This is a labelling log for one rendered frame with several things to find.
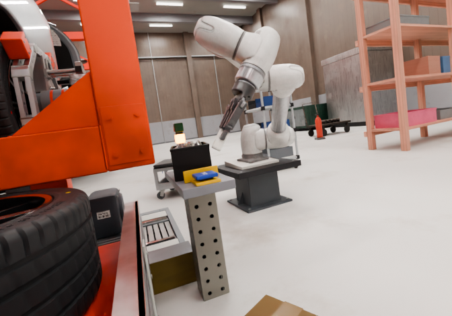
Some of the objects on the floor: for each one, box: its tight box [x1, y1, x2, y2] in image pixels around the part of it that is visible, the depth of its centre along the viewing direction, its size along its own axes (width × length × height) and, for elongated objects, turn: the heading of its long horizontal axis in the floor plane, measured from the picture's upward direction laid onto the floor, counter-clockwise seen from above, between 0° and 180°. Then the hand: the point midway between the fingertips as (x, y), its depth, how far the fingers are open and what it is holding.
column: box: [184, 193, 230, 302], centre depth 100 cm, size 10×10×42 cm
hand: (220, 139), depth 86 cm, fingers closed
